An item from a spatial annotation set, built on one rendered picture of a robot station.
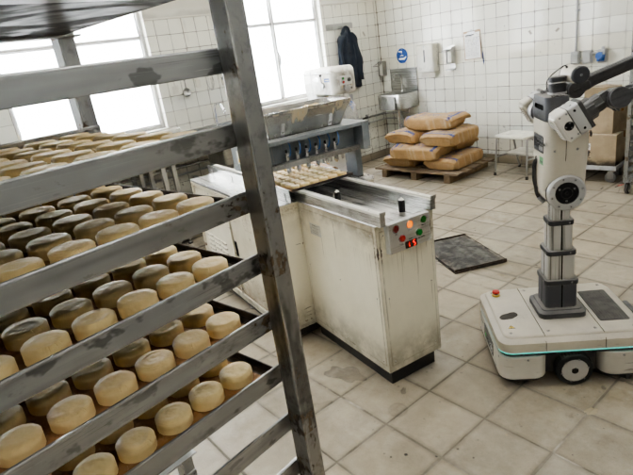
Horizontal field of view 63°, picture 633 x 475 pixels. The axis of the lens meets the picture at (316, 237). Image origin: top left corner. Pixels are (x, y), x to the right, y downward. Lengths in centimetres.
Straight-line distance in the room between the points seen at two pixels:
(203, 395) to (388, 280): 168
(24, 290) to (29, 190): 10
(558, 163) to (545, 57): 395
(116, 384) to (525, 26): 602
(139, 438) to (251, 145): 40
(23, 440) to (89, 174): 29
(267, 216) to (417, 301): 190
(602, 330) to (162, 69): 231
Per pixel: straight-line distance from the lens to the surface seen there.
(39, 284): 57
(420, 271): 249
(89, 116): 104
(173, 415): 77
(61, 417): 68
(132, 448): 74
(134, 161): 60
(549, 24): 626
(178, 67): 64
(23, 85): 56
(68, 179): 57
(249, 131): 65
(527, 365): 259
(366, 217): 229
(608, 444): 245
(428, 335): 266
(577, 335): 260
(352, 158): 314
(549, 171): 242
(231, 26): 65
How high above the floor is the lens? 159
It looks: 20 degrees down
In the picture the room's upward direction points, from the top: 9 degrees counter-clockwise
